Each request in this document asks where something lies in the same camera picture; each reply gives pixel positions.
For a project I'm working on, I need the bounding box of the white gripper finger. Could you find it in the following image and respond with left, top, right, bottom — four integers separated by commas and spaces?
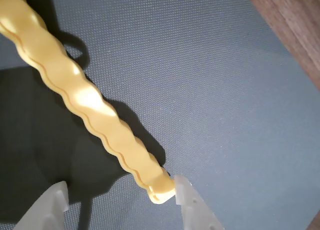
12, 181, 69, 230
174, 174, 225, 230

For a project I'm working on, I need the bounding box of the yellow crinkle-cut plastic fry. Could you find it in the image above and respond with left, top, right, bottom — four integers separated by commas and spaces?
0, 0, 177, 204

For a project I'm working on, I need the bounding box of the dark grey textured mat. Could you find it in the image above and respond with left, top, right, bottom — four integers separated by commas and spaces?
0, 0, 320, 230

